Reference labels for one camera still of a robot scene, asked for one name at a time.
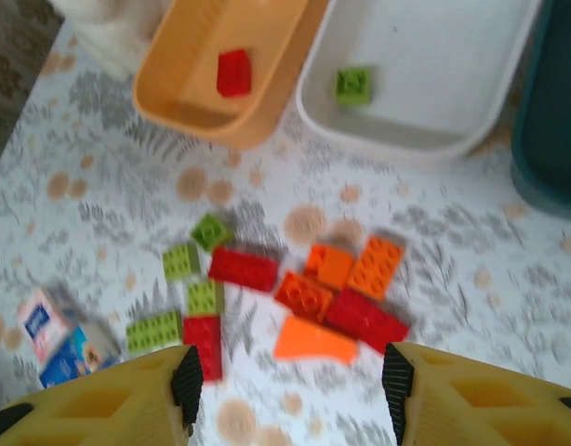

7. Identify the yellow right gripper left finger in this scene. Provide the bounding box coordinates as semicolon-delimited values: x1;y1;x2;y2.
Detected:
0;344;204;446

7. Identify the blue tissue pack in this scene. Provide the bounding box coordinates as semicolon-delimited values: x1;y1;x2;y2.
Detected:
37;320;122;390

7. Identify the pink tissue pack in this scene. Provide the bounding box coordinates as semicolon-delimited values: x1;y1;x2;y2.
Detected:
16;286;75;366

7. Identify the orange two-by-four lego brick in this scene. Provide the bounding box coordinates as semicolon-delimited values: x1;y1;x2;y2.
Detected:
346;235;406;301

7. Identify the white plastic container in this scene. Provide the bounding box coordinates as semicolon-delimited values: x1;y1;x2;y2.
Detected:
294;0;545;162

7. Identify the green two-by-two lego brick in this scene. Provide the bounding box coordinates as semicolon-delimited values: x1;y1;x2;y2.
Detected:
162;243;202;282
185;280;226;317
190;212;235;250
335;67;374;107

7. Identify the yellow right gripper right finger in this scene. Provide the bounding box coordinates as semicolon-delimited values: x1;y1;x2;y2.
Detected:
381;342;571;446

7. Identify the dark orange lego brick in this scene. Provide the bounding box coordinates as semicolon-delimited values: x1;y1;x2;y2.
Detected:
273;270;334;324

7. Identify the red two-by-four lego brick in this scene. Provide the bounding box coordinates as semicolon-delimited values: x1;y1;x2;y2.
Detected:
325;288;411;357
207;245;281;293

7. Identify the orange flat sloped lego piece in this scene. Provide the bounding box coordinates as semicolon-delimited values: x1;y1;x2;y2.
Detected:
272;315;361;368

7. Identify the green two-by-four lego brick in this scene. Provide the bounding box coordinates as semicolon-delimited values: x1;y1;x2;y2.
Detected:
126;309;184;357

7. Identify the orange sloped lego brick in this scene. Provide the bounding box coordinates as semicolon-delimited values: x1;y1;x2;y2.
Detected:
303;243;355;288

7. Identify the orange plastic container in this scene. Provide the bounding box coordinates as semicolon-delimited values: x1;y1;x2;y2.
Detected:
132;0;331;151

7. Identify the teal plastic container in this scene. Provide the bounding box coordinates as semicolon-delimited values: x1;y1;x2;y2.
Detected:
509;0;571;215

